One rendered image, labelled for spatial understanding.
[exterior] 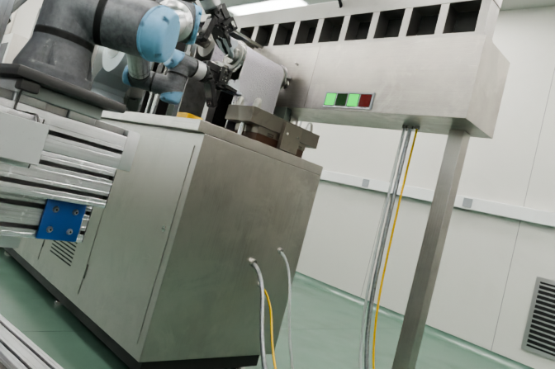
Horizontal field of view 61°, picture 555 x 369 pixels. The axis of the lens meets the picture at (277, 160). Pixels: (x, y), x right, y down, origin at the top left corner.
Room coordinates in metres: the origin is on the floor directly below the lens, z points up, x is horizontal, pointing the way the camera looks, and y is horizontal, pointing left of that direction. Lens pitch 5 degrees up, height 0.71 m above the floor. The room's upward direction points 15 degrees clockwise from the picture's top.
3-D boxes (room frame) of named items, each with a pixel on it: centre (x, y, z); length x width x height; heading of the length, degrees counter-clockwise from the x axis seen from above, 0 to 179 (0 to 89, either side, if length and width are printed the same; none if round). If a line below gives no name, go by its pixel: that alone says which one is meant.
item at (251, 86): (2.00, 0.16, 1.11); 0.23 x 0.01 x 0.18; 134
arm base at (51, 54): (0.95, 0.49, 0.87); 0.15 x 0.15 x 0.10
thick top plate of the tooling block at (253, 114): (1.94, 0.05, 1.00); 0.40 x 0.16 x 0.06; 134
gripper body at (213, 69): (1.83, 0.33, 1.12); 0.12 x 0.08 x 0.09; 134
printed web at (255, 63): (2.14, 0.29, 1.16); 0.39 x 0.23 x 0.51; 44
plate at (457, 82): (2.73, 0.43, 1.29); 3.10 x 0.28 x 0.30; 44
